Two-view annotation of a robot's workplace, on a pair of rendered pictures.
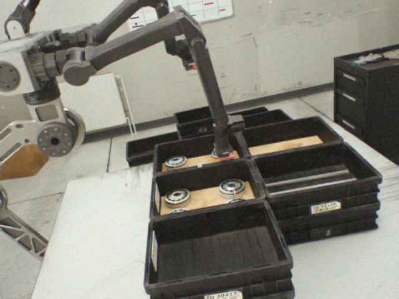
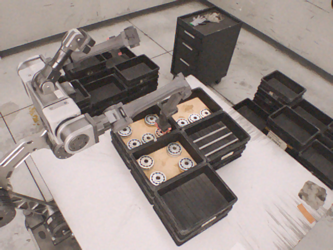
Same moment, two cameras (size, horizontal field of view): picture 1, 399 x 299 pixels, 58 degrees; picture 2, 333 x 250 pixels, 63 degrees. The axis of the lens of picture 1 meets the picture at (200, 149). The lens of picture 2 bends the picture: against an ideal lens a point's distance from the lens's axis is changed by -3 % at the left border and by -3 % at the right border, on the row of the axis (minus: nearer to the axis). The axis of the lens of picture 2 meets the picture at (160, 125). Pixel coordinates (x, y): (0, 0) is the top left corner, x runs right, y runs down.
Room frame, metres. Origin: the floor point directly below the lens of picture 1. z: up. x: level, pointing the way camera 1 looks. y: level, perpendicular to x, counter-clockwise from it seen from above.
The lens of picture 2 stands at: (0.38, 0.67, 2.35)
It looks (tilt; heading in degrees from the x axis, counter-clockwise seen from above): 49 degrees down; 323
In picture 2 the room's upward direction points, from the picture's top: 7 degrees clockwise
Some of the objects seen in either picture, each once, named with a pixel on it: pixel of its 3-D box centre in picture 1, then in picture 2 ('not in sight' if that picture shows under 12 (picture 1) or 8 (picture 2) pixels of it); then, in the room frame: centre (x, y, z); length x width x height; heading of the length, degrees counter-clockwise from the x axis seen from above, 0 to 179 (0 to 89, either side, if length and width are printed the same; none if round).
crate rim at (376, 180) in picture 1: (310, 169); (216, 134); (1.15, -0.39, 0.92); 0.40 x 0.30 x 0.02; 90
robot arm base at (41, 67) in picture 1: (44, 66); (98, 125); (1.15, 0.42, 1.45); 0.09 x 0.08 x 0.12; 5
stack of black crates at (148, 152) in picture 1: (160, 170); (68, 112); (2.36, 0.32, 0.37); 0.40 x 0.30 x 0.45; 95
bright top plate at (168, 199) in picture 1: (177, 195); (146, 161); (1.22, 0.12, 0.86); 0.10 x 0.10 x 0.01
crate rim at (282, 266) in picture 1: (212, 241); (195, 195); (0.85, 0.01, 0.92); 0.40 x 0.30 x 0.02; 90
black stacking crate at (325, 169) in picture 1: (310, 180); (214, 139); (1.15, -0.39, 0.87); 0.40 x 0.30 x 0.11; 90
